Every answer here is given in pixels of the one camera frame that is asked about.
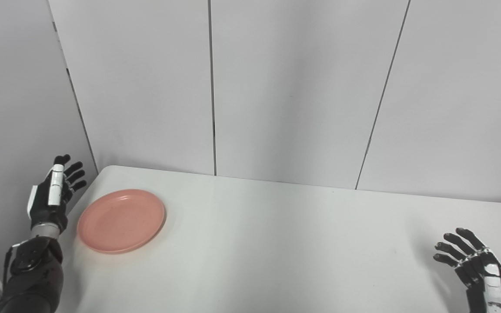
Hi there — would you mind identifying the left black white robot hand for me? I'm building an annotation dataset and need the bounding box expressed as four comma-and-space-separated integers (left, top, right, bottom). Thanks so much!
27, 154, 87, 235

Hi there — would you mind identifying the pink round plate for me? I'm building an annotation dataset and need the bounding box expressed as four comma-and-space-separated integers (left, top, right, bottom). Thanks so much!
77, 189, 166, 254

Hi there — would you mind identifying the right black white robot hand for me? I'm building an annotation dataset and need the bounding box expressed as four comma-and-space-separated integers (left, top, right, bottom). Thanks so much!
433, 227, 501, 313

